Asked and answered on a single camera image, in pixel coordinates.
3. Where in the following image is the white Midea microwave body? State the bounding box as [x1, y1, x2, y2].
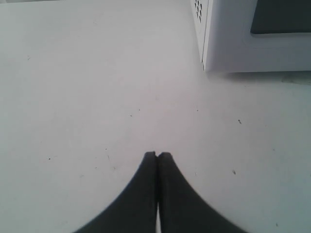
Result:
[190, 0, 213, 70]

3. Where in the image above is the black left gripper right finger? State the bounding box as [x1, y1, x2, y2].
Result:
[157, 152, 245, 233]

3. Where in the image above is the white microwave oven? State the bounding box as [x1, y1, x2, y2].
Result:
[202, 0, 311, 73]

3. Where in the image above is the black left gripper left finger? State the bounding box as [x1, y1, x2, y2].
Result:
[77, 151, 158, 233]

